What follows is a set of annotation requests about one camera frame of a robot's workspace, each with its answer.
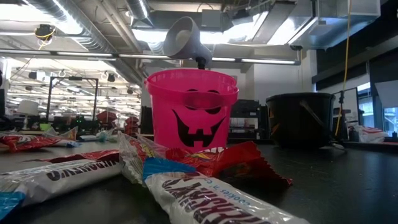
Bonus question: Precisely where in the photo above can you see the red candy pack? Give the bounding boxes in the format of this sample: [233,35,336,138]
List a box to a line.
[164,140,294,189]
[0,134,63,153]
[21,149,121,165]

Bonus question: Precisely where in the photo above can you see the white blue Hershey's bar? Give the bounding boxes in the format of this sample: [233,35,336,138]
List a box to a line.
[142,156,302,224]
[51,139,82,148]
[0,158,123,220]

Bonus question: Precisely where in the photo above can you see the pink jack-o'-lantern bucket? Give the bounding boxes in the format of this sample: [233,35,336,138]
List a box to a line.
[144,68,239,154]

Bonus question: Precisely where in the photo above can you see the black equipment rack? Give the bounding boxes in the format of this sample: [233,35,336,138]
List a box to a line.
[229,98,268,140]

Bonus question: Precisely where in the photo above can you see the black computer tower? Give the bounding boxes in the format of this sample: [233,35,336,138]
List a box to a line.
[140,105,155,135]

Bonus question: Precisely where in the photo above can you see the white desk lamp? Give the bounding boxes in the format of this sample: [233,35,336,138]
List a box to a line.
[162,16,214,70]

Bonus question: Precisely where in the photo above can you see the grey ceiling unit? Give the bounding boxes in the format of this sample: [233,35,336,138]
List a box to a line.
[201,9,224,32]

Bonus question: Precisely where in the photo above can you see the black jack-o'-lantern bucket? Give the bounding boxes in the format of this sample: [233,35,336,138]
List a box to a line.
[266,91,346,152]

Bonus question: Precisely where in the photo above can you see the long ceiling light fixture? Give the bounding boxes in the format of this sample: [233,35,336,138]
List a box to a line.
[0,49,302,66]

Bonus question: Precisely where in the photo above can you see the black stand with screen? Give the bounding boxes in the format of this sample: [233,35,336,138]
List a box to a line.
[331,87,361,141]

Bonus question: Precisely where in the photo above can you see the black table mat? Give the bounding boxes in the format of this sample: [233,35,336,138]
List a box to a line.
[0,138,398,224]

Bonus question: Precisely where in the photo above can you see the white lampshade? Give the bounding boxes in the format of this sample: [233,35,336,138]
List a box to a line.
[17,99,40,130]

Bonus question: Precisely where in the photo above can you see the white plastic bag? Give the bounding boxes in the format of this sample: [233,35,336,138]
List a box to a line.
[354,124,389,144]

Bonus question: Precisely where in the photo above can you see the silver spiral ceiling duct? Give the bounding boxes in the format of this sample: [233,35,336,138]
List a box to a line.
[27,0,144,85]

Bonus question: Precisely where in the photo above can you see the black metal frame stand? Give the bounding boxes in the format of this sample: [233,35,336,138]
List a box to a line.
[45,76,100,125]

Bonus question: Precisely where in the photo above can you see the silver rectangular ceiling duct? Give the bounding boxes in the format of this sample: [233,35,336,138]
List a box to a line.
[289,0,382,50]

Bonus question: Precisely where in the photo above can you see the yellow hanging cable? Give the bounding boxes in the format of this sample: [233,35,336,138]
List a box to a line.
[334,0,352,137]

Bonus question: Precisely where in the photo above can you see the black ceiling cord reel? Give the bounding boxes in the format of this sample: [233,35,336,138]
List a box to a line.
[33,24,57,43]

